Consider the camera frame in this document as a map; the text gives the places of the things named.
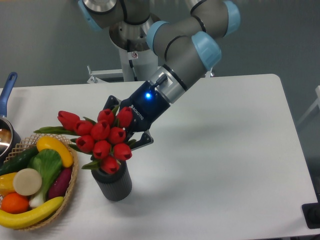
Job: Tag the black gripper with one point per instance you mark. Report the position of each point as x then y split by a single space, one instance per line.
147 105

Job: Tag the red tulip bouquet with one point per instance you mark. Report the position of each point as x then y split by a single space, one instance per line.
106 140

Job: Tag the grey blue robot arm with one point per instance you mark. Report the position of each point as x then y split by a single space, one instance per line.
132 27

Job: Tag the dark grey ribbed vase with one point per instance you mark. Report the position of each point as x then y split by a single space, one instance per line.
114 187

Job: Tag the yellow lemon squash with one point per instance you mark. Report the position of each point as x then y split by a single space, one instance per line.
51 143

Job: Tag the green bok choy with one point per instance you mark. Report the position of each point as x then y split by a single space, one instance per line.
48 164

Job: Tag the purple sweet potato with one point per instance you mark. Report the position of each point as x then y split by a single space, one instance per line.
61 184

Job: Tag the woven wicker basket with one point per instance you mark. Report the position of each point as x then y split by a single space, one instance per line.
31 142

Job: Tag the green cucumber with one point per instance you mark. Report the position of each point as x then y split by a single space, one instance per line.
19 161

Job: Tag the beige round disc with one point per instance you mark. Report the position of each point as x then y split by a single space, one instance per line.
27 182

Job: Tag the yellow bell pepper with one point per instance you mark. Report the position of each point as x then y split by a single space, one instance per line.
6 183

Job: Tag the orange fruit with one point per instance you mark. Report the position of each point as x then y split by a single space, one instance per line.
15 203

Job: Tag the yellow banana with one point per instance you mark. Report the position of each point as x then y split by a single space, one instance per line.
31 217

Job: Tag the black device at table edge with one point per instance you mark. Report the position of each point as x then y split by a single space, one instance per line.
311 212

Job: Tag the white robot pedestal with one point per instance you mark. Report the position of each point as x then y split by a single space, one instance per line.
184 64

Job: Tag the blue handled saucepan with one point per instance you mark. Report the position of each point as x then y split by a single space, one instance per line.
8 136

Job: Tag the white frame at right edge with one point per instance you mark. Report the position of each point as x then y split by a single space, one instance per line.
311 111

